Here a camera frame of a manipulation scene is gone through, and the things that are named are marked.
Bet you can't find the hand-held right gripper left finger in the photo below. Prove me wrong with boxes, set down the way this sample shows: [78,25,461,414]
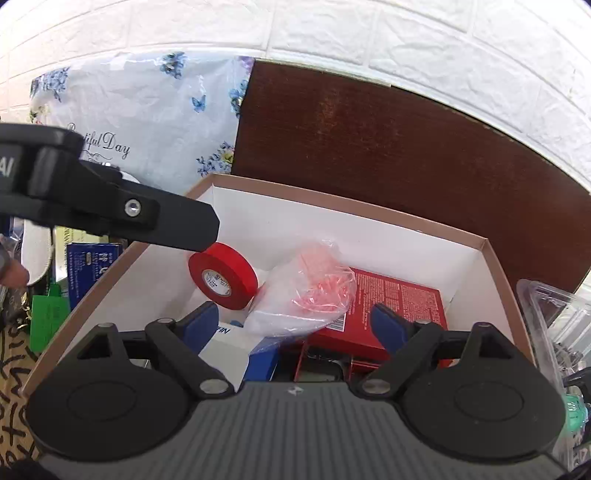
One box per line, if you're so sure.
[55,301,235,400]

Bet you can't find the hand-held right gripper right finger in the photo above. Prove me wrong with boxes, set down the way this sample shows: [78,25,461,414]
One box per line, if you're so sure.
[355,303,539,400]

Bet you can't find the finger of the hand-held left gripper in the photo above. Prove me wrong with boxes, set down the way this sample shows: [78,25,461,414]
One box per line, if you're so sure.
[44,159,221,254]

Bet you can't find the red tape roll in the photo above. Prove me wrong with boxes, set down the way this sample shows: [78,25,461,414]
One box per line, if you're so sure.
[187,241,259,311]

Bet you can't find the pink cardboard box white inside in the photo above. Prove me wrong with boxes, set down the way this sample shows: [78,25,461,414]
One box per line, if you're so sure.
[21,173,539,398]

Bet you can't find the clear bag of pink bits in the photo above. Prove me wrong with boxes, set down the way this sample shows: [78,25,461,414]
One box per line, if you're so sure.
[242,239,359,340]

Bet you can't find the person's left hand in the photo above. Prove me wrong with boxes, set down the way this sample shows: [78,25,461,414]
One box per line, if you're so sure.
[0,244,31,288]

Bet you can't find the red printed box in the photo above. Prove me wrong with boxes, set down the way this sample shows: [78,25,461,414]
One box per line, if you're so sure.
[302,267,455,371]

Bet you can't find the white and blue box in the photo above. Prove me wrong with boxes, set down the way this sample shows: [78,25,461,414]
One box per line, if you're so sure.
[198,318,280,385]

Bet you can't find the blue printed box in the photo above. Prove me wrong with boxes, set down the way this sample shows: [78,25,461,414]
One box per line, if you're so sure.
[66,242,126,315]

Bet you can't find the white floral plastic bag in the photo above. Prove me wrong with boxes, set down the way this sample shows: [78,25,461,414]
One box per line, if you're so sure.
[28,52,256,205]

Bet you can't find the clear plastic container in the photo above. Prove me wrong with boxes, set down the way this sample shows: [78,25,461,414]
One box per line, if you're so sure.
[516,272,591,385]

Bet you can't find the green box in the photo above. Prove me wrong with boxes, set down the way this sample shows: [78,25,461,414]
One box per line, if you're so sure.
[28,284,73,352]

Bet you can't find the dark brown wooden board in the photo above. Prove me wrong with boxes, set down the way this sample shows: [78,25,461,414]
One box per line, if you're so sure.
[230,60,591,297]

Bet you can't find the tan black patterned cloth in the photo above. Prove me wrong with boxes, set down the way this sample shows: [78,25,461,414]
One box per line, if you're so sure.
[0,318,62,472]

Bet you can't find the small green plastic item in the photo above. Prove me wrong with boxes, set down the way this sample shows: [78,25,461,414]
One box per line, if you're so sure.
[563,392,588,428]

